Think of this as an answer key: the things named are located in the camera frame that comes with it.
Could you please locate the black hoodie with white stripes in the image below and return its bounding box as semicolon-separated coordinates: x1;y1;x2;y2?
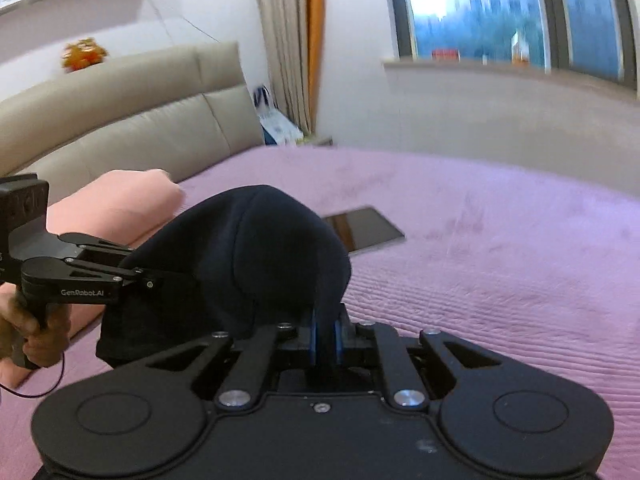
96;185;352;367

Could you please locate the person's left hand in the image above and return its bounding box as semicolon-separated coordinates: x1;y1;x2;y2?
1;284;72;367

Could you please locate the folded pink blanket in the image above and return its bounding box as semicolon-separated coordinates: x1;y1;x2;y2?
0;168;186;390

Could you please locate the tablet with dark screen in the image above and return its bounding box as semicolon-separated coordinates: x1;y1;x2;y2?
323;206;406;255

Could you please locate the white bag beside bed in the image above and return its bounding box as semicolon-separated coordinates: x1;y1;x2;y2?
253;86;304;145

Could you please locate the beige padded headboard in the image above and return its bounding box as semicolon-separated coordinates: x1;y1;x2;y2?
1;42;265;202

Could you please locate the purple bed cover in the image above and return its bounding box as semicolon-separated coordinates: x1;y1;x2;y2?
0;145;640;480

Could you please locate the orange plush toy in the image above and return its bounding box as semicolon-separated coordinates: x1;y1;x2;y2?
61;37;108;72

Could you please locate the red box on windowsill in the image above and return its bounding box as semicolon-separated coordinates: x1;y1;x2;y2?
431;49;460;62

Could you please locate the left beige orange curtain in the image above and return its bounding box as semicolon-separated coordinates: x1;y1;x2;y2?
257;0;326;136

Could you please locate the orange drink bottle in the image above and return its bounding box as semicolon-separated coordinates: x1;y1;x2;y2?
511;30;530;65

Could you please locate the dark framed window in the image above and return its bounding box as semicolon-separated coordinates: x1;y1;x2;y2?
392;0;639;90

